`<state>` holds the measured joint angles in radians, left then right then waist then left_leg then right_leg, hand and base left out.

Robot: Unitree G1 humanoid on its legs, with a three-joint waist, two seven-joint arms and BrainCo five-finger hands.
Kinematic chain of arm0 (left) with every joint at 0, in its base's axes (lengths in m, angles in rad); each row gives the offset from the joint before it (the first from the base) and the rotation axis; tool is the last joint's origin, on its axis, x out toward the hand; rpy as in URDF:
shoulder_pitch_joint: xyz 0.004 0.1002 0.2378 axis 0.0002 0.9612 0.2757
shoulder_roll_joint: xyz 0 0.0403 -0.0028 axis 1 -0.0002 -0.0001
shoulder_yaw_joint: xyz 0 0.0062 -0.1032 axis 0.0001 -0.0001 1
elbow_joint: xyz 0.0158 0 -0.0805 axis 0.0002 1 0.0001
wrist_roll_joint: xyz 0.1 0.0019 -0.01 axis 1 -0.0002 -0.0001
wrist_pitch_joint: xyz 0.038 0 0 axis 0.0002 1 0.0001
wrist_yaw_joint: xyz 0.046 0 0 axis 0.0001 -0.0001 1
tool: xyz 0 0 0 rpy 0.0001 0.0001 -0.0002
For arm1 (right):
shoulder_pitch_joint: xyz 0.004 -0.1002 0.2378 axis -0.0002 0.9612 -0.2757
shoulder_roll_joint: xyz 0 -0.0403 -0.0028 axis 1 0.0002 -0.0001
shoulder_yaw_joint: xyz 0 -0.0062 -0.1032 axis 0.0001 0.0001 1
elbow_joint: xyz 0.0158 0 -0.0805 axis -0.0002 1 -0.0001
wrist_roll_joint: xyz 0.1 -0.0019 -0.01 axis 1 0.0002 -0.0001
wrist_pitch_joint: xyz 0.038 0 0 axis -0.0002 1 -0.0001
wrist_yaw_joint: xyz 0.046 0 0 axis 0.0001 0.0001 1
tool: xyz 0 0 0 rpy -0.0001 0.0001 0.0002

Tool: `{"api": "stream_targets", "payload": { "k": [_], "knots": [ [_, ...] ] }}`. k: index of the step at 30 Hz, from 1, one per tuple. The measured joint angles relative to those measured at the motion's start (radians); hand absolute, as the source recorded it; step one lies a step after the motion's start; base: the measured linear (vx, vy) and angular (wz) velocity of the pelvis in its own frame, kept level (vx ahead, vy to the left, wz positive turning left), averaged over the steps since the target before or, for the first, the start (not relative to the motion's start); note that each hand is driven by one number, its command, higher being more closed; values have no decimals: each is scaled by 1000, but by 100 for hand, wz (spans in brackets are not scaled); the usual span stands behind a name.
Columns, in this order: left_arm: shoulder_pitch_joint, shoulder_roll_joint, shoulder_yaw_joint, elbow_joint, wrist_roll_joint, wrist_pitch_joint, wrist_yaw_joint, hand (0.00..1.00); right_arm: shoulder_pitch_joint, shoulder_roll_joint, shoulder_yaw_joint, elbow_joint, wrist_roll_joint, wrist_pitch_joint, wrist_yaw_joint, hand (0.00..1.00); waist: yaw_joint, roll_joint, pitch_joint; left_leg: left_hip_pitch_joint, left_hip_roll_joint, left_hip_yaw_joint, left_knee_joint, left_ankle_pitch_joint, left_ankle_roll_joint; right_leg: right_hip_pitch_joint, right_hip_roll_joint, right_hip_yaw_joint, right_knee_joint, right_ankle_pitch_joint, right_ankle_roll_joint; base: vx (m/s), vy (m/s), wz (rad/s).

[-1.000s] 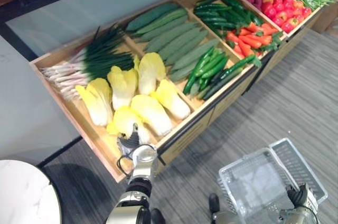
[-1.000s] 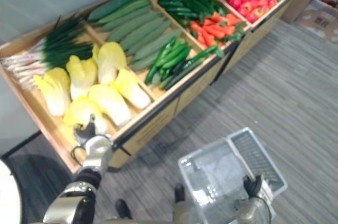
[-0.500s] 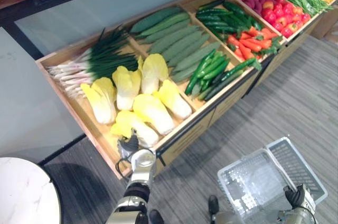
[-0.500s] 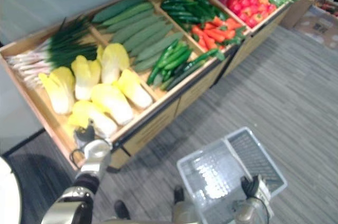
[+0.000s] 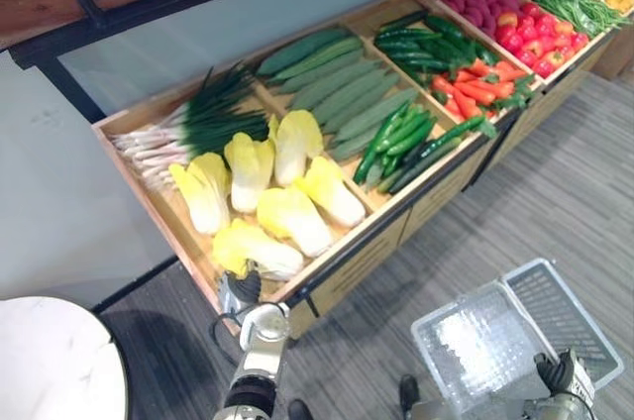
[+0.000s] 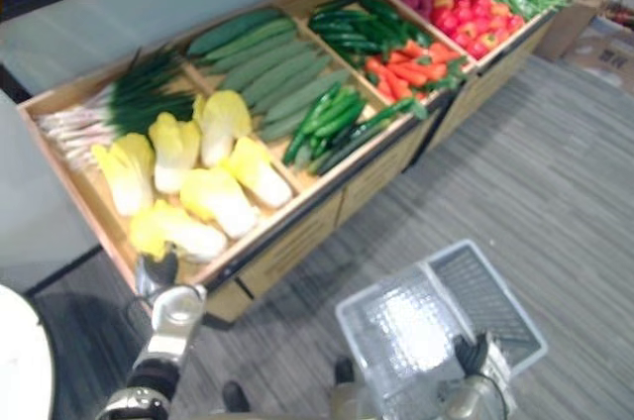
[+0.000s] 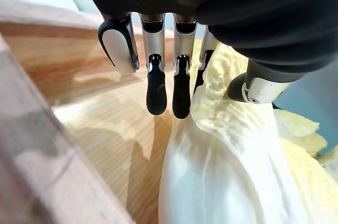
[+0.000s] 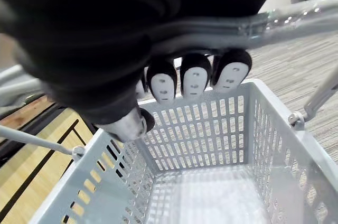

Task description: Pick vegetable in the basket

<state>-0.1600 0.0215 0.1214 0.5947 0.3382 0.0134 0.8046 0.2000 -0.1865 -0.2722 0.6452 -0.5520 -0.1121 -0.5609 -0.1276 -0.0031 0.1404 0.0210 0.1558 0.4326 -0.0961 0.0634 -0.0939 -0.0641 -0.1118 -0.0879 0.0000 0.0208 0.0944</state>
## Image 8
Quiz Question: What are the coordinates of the grey plastic shopping basket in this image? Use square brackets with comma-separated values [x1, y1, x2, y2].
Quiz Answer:
[0, 0, 338, 224]

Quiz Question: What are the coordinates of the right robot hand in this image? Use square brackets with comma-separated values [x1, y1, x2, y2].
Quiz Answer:
[0, 0, 288, 142]

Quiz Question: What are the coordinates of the wooden display stand black frame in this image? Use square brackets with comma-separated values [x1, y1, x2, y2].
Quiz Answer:
[0, 94, 125, 224]

